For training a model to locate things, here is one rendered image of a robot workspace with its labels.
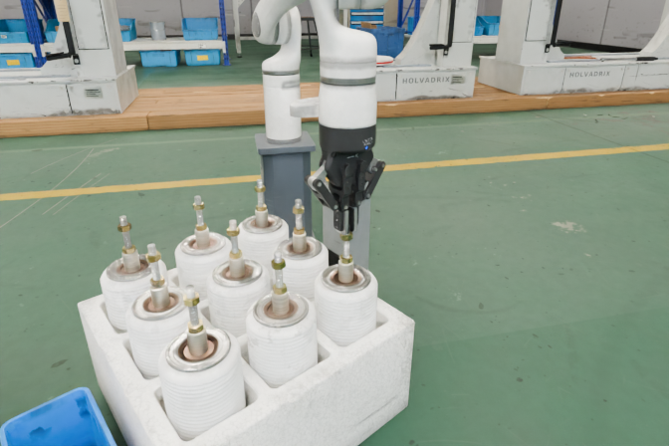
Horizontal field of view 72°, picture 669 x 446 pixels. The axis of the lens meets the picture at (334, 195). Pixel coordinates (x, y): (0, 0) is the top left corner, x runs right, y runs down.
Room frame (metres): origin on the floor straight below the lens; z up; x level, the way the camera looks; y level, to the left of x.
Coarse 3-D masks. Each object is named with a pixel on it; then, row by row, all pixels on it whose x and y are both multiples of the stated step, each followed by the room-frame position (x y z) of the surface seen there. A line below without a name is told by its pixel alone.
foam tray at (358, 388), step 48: (96, 336) 0.54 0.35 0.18; (240, 336) 0.54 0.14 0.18; (384, 336) 0.54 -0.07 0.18; (144, 384) 0.45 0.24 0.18; (288, 384) 0.45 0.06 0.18; (336, 384) 0.47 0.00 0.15; (384, 384) 0.53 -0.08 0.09; (144, 432) 0.38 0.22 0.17; (240, 432) 0.38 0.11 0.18; (288, 432) 0.42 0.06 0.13; (336, 432) 0.47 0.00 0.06
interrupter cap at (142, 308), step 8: (168, 288) 0.55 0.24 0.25; (176, 288) 0.55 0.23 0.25; (144, 296) 0.54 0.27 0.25; (176, 296) 0.54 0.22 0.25; (136, 304) 0.52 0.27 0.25; (144, 304) 0.52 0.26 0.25; (152, 304) 0.52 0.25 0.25; (176, 304) 0.52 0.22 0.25; (136, 312) 0.50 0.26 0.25; (144, 312) 0.50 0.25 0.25; (152, 312) 0.50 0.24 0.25; (160, 312) 0.50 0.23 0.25; (168, 312) 0.50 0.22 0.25; (176, 312) 0.50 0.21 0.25; (144, 320) 0.49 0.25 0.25; (152, 320) 0.48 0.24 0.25; (160, 320) 0.49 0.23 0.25
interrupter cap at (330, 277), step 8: (336, 264) 0.62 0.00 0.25; (328, 272) 0.60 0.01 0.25; (336, 272) 0.60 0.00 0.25; (360, 272) 0.60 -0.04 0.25; (368, 272) 0.59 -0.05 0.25; (328, 280) 0.58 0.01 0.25; (336, 280) 0.58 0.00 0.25; (352, 280) 0.58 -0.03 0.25; (360, 280) 0.58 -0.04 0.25; (368, 280) 0.57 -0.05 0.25; (328, 288) 0.56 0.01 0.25; (336, 288) 0.55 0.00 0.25; (344, 288) 0.56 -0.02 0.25; (352, 288) 0.56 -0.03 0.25; (360, 288) 0.55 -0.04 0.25
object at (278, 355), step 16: (304, 320) 0.49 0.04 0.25; (256, 336) 0.47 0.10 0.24; (272, 336) 0.46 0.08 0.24; (288, 336) 0.46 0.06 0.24; (304, 336) 0.48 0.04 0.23; (256, 352) 0.47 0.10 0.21; (272, 352) 0.46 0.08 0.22; (288, 352) 0.46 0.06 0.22; (304, 352) 0.47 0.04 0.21; (256, 368) 0.47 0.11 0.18; (272, 368) 0.46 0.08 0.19; (288, 368) 0.46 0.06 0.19; (304, 368) 0.47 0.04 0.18; (272, 384) 0.46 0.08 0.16
